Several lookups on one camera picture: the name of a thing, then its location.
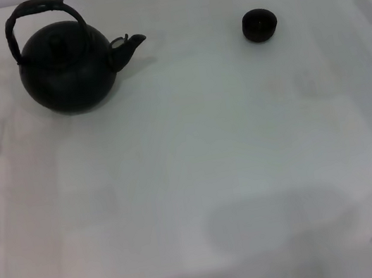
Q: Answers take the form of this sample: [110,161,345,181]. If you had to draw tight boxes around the black round teapot with handle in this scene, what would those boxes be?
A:
[0,0,158,123]

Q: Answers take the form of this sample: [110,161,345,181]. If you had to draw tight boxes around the small black teacup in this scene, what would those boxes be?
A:
[239,5,280,46]

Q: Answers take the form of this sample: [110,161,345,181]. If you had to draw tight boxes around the black teapot lid with knob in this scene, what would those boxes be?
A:
[25,19,90,72]

